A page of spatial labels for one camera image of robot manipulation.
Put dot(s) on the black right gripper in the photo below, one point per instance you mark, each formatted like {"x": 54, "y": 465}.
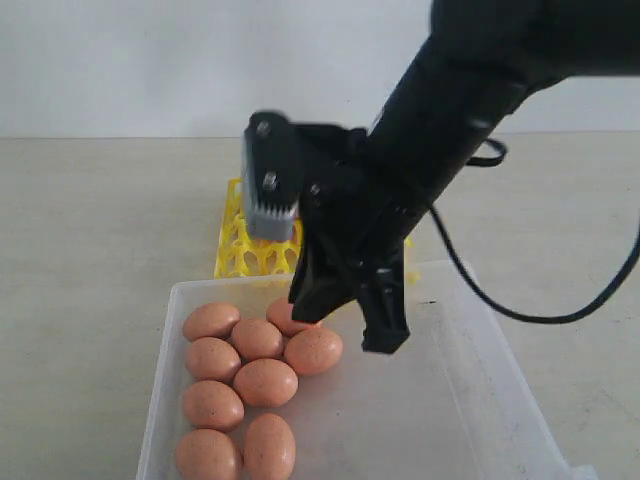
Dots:
{"x": 363, "y": 195}

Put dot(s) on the brown egg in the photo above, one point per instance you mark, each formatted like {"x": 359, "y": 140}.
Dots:
{"x": 208, "y": 454}
{"x": 313, "y": 351}
{"x": 269, "y": 448}
{"x": 256, "y": 338}
{"x": 266, "y": 383}
{"x": 279, "y": 313}
{"x": 214, "y": 319}
{"x": 210, "y": 358}
{"x": 212, "y": 404}

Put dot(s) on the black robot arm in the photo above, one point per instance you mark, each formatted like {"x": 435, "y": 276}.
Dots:
{"x": 480, "y": 62}

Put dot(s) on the yellow plastic egg tray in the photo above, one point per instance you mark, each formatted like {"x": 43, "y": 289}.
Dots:
{"x": 239, "y": 255}

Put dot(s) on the clear plastic bin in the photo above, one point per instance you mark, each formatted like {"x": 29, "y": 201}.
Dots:
{"x": 451, "y": 403}

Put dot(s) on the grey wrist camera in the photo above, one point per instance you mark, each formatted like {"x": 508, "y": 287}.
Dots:
{"x": 272, "y": 176}

